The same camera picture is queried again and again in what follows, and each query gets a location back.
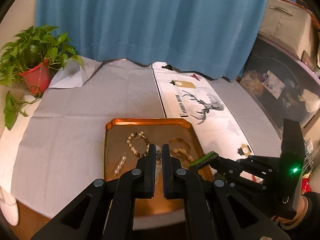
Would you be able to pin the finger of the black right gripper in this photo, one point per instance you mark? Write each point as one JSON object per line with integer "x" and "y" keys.
{"x": 231, "y": 169}

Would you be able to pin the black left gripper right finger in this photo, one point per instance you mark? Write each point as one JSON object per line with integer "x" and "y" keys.
{"x": 171, "y": 187}

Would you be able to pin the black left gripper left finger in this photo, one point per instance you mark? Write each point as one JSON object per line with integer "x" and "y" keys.
{"x": 146, "y": 182}

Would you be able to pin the black and green watch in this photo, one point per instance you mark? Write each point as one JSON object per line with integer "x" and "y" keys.
{"x": 202, "y": 161}

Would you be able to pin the right hand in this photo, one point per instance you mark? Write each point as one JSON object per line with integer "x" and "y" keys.
{"x": 287, "y": 224}

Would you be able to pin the pearl hair clip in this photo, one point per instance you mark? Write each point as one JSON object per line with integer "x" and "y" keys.
{"x": 119, "y": 165}

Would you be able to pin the orange metal tray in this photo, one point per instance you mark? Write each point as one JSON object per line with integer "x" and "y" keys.
{"x": 133, "y": 166}

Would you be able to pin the white deer table runner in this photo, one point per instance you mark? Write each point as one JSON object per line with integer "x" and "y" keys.
{"x": 191, "y": 97}

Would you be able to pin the clear plastic storage box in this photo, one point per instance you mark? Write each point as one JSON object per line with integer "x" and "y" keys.
{"x": 282, "y": 86}

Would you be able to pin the white round object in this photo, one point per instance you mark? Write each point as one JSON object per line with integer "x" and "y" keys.
{"x": 9, "y": 207}

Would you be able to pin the blue curtain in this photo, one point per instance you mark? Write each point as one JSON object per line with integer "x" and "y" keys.
{"x": 212, "y": 37}

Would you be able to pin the beige fabric storage box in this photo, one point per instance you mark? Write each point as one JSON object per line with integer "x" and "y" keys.
{"x": 290, "y": 26}

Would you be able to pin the green potted plant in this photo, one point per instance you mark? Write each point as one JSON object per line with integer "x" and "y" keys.
{"x": 34, "y": 58}

